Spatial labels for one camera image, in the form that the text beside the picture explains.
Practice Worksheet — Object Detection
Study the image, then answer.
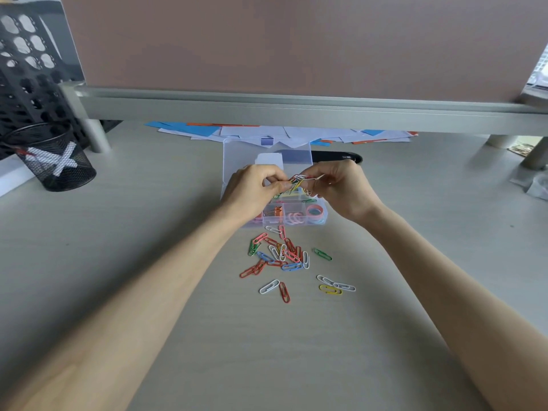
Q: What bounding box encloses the person's right hand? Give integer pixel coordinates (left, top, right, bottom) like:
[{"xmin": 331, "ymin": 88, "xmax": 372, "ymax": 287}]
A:
[{"xmin": 299, "ymin": 160, "xmax": 383, "ymax": 226}]

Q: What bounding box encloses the person's left hand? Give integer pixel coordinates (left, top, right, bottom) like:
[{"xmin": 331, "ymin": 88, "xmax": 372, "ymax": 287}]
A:
[{"xmin": 220, "ymin": 164, "xmax": 292, "ymax": 223}]

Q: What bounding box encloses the linked chain of paper clips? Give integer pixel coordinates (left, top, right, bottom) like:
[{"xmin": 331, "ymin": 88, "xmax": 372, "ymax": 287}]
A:
[{"xmin": 274, "ymin": 174, "xmax": 326, "ymax": 197}]

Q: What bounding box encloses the person's left forearm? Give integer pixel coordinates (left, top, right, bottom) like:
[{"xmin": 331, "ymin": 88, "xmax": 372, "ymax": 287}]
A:
[{"xmin": 0, "ymin": 201, "xmax": 257, "ymax": 411}]

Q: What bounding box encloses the person's right forearm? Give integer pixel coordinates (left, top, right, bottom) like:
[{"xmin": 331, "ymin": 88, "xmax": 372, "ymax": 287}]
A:
[{"xmin": 357, "ymin": 204, "xmax": 548, "ymax": 411}]

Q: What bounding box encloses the white paper label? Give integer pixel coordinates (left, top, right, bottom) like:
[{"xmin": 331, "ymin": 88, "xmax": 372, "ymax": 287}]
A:
[{"xmin": 255, "ymin": 152, "xmax": 284, "ymax": 168}]

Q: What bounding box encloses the clear plastic organizer box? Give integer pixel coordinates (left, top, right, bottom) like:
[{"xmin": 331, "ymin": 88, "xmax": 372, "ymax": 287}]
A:
[{"xmin": 220, "ymin": 137, "xmax": 330, "ymax": 230}]

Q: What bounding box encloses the black stapler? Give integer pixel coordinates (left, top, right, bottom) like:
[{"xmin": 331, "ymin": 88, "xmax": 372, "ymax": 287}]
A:
[{"xmin": 311, "ymin": 150, "xmax": 364, "ymax": 166}]

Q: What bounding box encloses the pile of white blue papers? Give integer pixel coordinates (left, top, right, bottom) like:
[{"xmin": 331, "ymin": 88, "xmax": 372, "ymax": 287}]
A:
[{"xmin": 144, "ymin": 122, "xmax": 420, "ymax": 149}]

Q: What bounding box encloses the scattered pile of coloured clips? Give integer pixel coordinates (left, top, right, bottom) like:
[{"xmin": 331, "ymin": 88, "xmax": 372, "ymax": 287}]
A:
[{"xmin": 238, "ymin": 225, "xmax": 357, "ymax": 305}]

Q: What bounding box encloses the brown desk partition panel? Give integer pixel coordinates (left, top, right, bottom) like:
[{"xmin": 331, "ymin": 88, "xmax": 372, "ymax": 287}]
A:
[{"xmin": 59, "ymin": 0, "xmax": 548, "ymax": 104}]

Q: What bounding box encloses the clear plastic bag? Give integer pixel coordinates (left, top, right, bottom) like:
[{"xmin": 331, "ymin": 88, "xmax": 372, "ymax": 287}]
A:
[{"xmin": 509, "ymin": 170, "xmax": 548, "ymax": 201}]

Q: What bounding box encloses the white cross tape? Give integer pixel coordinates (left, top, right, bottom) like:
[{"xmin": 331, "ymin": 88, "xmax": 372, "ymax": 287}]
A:
[{"xmin": 26, "ymin": 142, "xmax": 78, "ymax": 180}]

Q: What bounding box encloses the black mesh pen cup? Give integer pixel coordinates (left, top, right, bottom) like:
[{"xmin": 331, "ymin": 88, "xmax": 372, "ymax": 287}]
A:
[{"xmin": 2, "ymin": 122, "xmax": 97, "ymax": 192}]

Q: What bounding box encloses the white board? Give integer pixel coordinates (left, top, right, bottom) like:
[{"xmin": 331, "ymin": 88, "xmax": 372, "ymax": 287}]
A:
[{"xmin": 0, "ymin": 154, "xmax": 38, "ymax": 198}]

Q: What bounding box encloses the black perforated file holder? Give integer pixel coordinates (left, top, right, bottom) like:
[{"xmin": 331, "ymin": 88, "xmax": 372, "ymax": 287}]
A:
[{"xmin": 0, "ymin": 3, "xmax": 123, "ymax": 161}]

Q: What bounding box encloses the silver partition rail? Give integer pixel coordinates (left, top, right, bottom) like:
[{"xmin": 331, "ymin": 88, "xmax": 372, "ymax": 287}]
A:
[{"xmin": 57, "ymin": 80, "xmax": 548, "ymax": 138}]

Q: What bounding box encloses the silver partition post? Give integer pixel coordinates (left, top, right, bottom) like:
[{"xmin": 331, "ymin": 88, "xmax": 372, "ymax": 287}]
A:
[
  {"xmin": 80, "ymin": 117, "xmax": 112, "ymax": 154},
  {"xmin": 520, "ymin": 136, "xmax": 548, "ymax": 171},
  {"xmin": 485, "ymin": 134, "xmax": 519, "ymax": 150}
]

